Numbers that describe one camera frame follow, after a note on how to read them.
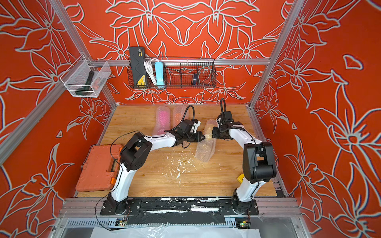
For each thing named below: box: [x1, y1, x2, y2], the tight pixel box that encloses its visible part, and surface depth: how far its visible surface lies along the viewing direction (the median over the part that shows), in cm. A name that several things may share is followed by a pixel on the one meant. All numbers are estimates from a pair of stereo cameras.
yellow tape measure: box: [237, 173, 245, 184], surface depth 82 cm
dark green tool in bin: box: [75, 70, 95, 96], surface depth 82 cm
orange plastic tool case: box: [75, 144, 123, 192], surface depth 83 cm
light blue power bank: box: [154, 61, 165, 88], surface depth 91 cm
